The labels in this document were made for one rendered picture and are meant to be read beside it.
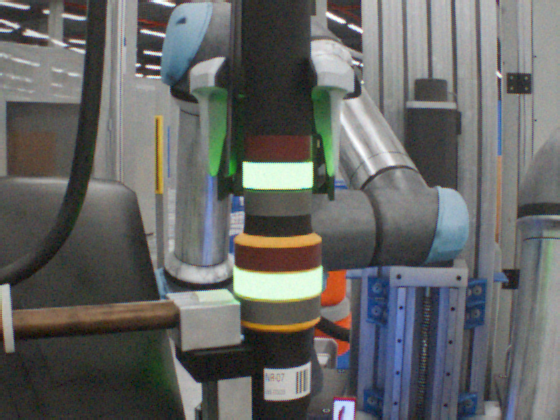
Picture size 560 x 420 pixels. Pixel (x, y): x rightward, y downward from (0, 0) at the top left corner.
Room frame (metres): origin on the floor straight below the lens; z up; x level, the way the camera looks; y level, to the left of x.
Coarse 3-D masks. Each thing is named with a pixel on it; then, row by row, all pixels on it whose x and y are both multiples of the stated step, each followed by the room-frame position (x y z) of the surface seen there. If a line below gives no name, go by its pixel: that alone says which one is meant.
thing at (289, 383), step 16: (256, 336) 0.31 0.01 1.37; (272, 336) 0.31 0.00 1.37; (288, 336) 0.31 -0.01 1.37; (304, 336) 0.32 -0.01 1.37; (256, 352) 0.32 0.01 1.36; (272, 352) 0.31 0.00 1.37; (288, 352) 0.31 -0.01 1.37; (304, 352) 0.32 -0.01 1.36; (256, 368) 0.32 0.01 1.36; (272, 368) 0.31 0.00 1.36; (288, 368) 0.31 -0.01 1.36; (304, 368) 0.32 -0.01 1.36; (256, 384) 0.32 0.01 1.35; (272, 384) 0.31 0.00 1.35; (288, 384) 0.31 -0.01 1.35; (304, 384) 0.32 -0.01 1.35; (256, 400) 0.32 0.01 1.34; (272, 400) 0.31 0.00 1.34; (288, 400) 0.31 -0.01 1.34; (304, 400) 0.32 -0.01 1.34; (256, 416) 0.32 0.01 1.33; (272, 416) 0.31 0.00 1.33; (288, 416) 0.31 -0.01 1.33; (304, 416) 0.32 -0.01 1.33
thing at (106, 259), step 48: (0, 192) 0.39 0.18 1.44; (48, 192) 0.41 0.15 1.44; (96, 192) 0.43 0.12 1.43; (0, 240) 0.37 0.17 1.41; (96, 240) 0.40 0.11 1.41; (144, 240) 0.42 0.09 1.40; (48, 288) 0.36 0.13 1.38; (96, 288) 0.37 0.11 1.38; (144, 288) 0.39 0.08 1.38; (96, 336) 0.35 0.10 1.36; (144, 336) 0.36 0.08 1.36; (0, 384) 0.31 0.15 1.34; (48, 384) 0.32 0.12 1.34; (96, 384) 0.33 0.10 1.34; (144, 384) 0.34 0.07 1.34
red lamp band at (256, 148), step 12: (252, 144) 0.32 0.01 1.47; (264, 144) 0.31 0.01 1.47; (276, 144) 0.31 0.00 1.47; (288, 144) 0.31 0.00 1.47; (300, 144) 0.32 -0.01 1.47; (252, 156) 0.32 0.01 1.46; (264, 156) 0.31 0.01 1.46; (276, 156) 0.31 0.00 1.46; (288, 156) 0.31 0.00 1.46; (300, 156) 0.32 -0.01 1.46
